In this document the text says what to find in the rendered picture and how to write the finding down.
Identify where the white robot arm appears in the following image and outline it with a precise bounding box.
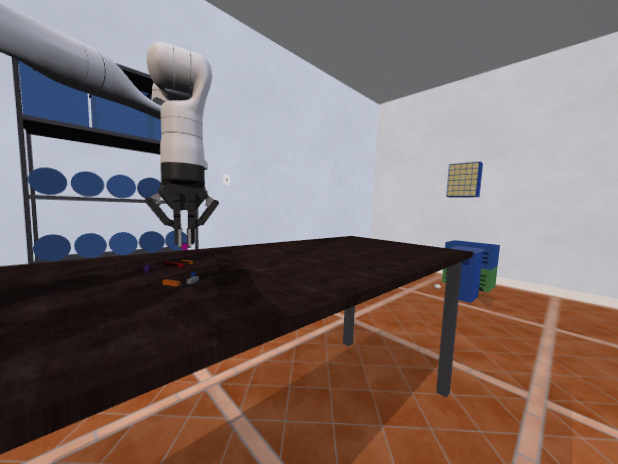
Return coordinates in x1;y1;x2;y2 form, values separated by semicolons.
0;2;212;166

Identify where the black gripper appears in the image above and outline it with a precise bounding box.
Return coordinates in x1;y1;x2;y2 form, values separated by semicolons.
145;162;219;248

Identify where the red rod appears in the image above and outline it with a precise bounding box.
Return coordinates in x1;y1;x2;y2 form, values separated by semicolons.
163;261;184;268

